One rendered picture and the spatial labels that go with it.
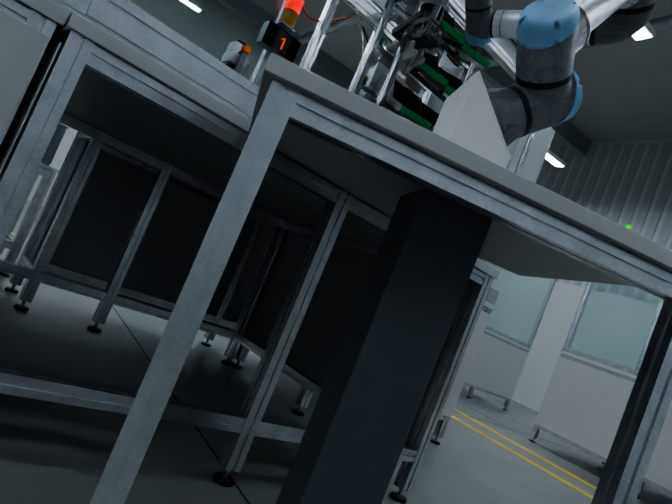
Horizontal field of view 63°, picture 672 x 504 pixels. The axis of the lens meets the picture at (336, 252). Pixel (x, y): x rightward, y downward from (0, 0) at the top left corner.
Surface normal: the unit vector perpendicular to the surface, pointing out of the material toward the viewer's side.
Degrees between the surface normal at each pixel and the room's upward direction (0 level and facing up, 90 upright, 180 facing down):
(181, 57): 90
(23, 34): 90
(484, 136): 90
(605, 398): 90
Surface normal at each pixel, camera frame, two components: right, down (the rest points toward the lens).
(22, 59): 0.59, 0.18
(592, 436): -0.77, -0.37
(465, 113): 0.14, -0.02
